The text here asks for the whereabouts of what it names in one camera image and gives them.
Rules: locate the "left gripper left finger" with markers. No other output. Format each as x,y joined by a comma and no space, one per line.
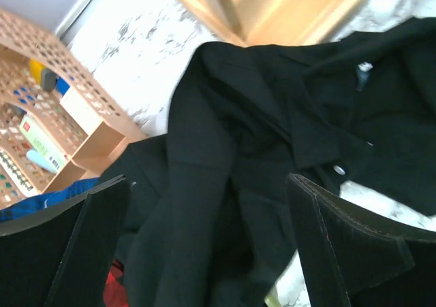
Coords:
61,255

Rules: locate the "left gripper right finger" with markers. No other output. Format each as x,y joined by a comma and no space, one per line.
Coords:
351,256

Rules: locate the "blue plaid shirt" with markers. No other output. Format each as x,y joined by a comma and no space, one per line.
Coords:
35,203

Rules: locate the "red black plaid shirt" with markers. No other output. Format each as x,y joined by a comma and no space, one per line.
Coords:
114,294

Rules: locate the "olive green laundry basket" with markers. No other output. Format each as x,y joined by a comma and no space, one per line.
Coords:
272,300

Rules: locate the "white green box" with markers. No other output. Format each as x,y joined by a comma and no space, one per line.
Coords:
43,143

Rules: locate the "pink plastic file organizer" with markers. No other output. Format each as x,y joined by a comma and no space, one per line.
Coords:
87,155

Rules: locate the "yellow grey blue item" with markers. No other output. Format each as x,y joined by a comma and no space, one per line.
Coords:
47,79

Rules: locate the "wooden clothes rack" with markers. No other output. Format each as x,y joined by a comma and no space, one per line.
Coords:
282,22

